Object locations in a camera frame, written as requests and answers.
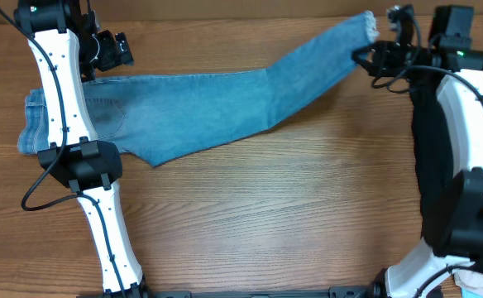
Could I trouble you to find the light blue denim jeans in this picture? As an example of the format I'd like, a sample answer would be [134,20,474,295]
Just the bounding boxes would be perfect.
[17,10,381,168]

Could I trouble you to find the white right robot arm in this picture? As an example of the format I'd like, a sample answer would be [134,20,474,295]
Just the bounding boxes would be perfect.
[329,5,483,297]

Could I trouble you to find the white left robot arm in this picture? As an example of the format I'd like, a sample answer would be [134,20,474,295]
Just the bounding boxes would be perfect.
[11,0,152,297]

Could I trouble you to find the black folded garment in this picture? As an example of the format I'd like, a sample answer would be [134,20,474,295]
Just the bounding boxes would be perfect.
[410,84,483,273]

